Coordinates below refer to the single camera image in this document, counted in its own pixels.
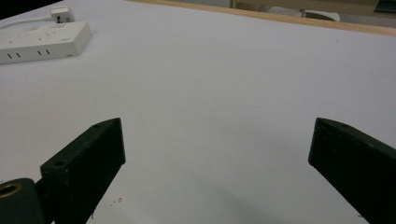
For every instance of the white power strip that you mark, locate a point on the white power strip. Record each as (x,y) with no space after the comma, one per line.
(40,42)

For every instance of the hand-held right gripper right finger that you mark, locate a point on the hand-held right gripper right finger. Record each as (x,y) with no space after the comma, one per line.
(358,168)

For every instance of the white plug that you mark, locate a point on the white plug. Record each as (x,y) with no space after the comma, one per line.
(62,14)

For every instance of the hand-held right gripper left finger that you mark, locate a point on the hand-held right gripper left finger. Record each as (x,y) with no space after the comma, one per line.
(84,168)

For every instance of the white object behind table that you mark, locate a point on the white object behind table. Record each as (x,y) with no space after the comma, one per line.
(317,14)

